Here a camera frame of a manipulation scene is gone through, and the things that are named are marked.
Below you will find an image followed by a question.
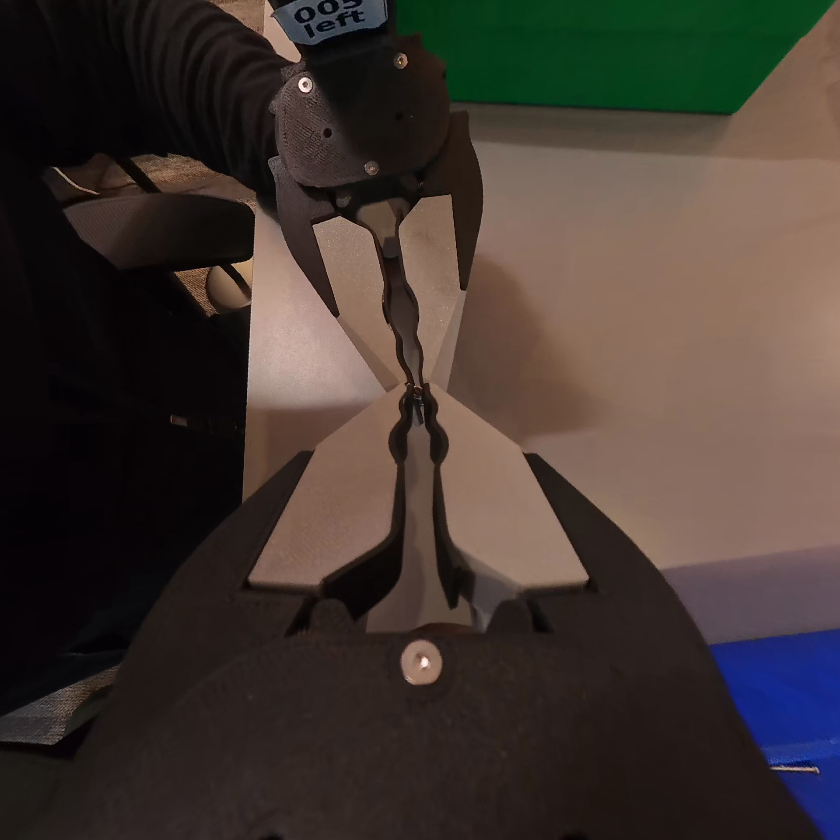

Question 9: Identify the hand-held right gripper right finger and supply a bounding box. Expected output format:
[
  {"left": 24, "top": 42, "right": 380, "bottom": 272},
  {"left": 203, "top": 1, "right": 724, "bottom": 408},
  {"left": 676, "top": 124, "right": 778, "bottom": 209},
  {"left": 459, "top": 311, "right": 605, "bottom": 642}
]
[{"left": 423, "top": 384, "right": 590, "bottom": 627}]

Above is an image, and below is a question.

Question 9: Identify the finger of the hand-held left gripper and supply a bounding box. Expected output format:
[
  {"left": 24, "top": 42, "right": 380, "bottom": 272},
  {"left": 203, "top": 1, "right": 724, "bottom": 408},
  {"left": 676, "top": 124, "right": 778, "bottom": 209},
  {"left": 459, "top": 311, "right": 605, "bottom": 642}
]
[
  {"left": 395, "top": 195, "right": 468, "bottom": 389},
  {"left": 311, "top": 217, "right": 412, "bottom": 388}
]

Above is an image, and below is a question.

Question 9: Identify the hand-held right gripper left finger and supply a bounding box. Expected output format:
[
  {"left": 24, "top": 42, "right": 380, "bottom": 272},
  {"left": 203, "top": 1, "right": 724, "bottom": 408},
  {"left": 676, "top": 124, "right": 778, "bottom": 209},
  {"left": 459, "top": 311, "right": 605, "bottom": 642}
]
[{"left": 248, "top": 384, "right": 411, "bottom": 619}]

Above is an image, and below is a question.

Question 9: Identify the green plastic bin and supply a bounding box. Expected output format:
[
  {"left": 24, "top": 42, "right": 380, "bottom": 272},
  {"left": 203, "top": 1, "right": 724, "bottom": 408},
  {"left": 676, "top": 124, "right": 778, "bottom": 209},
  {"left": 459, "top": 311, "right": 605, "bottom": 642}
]
[{"left": 394, "top": 0, "right": 824, "bottom": 116}]

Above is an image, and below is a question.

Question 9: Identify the large blue plastic bin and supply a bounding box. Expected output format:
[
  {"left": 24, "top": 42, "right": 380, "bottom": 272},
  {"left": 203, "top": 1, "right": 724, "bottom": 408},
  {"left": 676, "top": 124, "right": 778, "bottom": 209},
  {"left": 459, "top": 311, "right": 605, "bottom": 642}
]
[{"left": 709, "top": 633, "right": 840, "bottom": 840}]

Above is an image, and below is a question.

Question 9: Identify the person's left forearm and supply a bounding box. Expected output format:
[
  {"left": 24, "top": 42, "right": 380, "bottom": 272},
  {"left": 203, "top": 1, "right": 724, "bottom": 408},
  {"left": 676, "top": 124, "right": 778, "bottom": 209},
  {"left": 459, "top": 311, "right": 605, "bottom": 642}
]
[{"left": 0, "top": 0, "right": 303, "bottom": 198}]

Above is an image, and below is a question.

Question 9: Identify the person's body in black clothes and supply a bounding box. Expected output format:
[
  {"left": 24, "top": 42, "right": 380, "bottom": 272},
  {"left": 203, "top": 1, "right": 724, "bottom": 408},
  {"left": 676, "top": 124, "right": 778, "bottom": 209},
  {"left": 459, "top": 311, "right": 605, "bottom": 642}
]
[{"left": 0, "top": 151, "right": 250, "bottom": 716}]

